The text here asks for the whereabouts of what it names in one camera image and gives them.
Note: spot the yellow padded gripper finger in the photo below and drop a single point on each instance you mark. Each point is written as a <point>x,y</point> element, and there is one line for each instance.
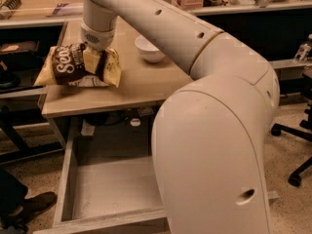
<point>91,59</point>

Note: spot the brown chip bag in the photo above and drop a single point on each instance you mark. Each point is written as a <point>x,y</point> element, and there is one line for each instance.
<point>64,65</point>

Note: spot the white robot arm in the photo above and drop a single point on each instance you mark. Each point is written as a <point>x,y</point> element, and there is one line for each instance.
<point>230,84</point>

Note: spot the beige counter cabinet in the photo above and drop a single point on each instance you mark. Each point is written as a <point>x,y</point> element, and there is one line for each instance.
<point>141,84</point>

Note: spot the open grey wooden drawer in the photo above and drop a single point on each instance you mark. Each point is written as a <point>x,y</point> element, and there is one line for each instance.
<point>107,186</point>

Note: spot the purple white paper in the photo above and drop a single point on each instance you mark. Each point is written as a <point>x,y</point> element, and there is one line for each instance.
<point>67,9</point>

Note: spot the white bowl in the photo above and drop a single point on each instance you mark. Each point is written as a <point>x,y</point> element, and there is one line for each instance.
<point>147,50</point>

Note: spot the dark trouser leg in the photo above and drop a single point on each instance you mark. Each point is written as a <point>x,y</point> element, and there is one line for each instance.
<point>12,194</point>

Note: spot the clear plastic bottle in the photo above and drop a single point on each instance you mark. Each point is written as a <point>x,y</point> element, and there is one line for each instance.
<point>304,49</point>

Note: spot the coiled wire soldering stand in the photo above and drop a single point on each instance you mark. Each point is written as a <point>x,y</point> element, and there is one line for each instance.
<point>8,8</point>

